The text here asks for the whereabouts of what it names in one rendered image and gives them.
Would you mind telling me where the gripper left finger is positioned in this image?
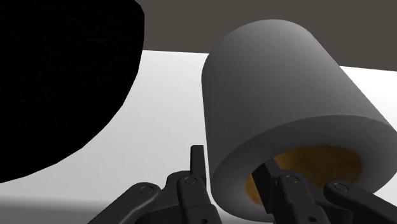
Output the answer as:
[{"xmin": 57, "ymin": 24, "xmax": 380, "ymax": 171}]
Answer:
[{"xmin": 88, "ymin": 144, "xmax": 223, "ymax": 224}]

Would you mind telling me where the grey toilet paper roll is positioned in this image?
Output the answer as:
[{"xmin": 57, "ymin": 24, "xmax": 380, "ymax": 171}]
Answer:
[{"xmin": 200, "ymin": 19, "xmax": 397, "ymax": 223}]

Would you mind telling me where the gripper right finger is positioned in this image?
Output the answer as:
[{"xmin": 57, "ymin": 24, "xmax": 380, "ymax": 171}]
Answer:
[{"xmin": 251, "ymin": 158, "xmax": 397, "ymax": 224}]

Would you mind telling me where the black round object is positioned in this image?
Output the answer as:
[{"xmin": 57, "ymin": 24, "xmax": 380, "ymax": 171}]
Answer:
[{"xmin": 0, "ymin": 0, "xmax": 146, "ymax": 185}]

